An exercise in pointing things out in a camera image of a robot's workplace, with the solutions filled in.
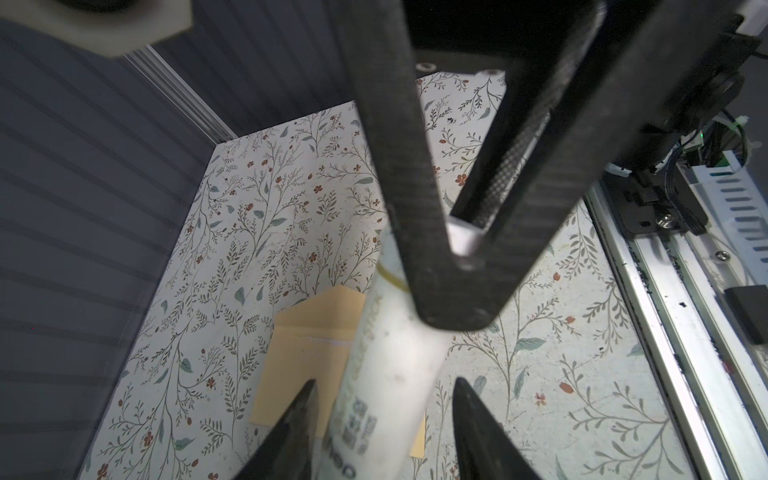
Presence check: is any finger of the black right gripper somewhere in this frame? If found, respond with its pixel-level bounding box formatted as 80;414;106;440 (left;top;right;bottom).
326;1;738;331

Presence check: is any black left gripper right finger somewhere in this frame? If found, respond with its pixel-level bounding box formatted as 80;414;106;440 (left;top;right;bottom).
452;377;540;480

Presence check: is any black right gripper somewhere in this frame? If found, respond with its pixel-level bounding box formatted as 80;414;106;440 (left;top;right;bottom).
402;1;741;168

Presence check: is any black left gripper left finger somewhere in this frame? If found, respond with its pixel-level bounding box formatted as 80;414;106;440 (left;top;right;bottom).
234;379;319;480

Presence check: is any manila paper envelope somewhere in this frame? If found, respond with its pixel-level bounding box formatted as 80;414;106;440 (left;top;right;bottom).
249;284;428;460

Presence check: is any white glue stick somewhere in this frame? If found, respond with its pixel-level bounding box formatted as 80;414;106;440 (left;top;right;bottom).
313;229;455;479

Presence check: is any small black square block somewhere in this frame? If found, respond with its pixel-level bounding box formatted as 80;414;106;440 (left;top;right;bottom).
724;285;767;345

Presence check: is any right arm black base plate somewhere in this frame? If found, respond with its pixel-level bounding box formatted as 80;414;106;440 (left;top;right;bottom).
602;169;709;240

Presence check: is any white slotted cable duct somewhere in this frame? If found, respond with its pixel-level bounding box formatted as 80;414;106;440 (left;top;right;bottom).
692;150;767;284

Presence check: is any aluminium corner frame post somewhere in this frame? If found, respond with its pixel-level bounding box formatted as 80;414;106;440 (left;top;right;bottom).
124;45;238;144

